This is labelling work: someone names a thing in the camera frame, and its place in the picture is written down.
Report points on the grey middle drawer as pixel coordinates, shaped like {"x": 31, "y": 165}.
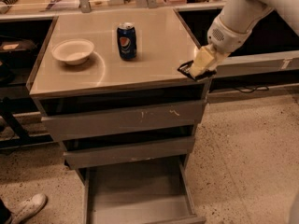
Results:
{"x": 127, "y": 153}

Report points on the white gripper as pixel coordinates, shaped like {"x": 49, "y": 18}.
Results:
{"x": 224, "y": 38}

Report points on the black bag under desk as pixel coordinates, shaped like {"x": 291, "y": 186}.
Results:
{"x": 16, "y": 49}

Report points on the black chocolate rxbar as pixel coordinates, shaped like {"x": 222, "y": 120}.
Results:
{"x": 184, "y": 69}

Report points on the blue pepsi can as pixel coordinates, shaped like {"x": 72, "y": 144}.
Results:
{"x": 126, "y": 38}

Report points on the grey top drawer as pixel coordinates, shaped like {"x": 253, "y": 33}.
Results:
{"x": 124, "y": 120}

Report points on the white sneaker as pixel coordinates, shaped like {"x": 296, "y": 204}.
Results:
{"x": 27, "y": 209}

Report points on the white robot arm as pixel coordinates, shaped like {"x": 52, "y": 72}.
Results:
{"x": 233, "y": 26}

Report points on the open grey bottom drawer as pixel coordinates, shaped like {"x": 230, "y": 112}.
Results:
{"x": 142, "y": 192}

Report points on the grey drawer cabinet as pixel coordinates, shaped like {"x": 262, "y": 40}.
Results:
{"x": 106, "y": 81}

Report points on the white paper bowl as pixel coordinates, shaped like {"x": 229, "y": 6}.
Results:
{"x": 73, "y": 51}

